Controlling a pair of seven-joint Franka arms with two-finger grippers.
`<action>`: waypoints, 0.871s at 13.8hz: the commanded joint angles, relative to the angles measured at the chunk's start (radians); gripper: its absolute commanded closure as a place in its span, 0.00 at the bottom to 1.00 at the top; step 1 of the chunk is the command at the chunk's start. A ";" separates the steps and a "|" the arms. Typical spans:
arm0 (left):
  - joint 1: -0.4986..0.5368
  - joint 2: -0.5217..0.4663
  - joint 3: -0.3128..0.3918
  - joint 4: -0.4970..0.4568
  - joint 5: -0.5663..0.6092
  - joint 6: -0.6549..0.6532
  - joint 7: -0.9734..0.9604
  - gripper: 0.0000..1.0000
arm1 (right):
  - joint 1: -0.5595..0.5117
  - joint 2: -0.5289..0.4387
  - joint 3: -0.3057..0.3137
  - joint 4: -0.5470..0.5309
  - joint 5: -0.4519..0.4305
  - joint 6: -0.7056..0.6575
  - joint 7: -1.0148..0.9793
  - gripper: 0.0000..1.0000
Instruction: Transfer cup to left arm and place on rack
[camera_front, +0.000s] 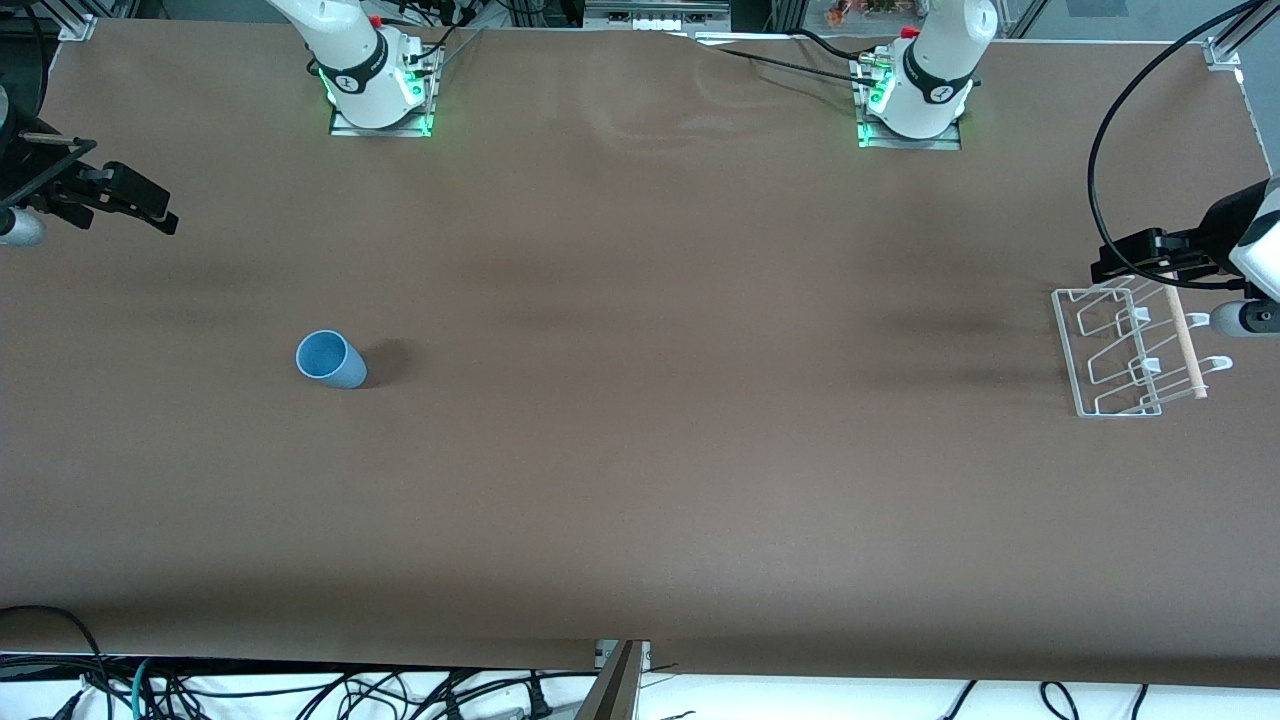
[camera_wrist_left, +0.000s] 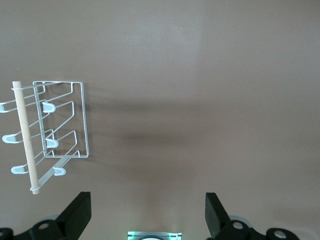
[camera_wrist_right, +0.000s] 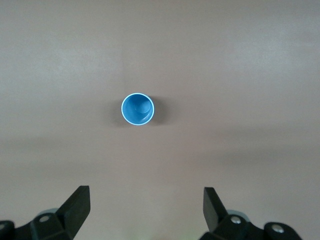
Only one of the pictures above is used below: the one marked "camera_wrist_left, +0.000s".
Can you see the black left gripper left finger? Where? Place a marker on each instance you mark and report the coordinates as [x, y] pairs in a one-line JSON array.
[[75, 217]]

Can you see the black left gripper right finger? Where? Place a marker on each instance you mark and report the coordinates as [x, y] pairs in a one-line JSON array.
[[217, 215]]

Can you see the wooden rack rod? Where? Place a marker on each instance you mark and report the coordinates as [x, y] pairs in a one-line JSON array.
[[25, 132]]

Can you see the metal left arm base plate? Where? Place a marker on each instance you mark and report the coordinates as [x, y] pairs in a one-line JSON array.
[[135, 235]]

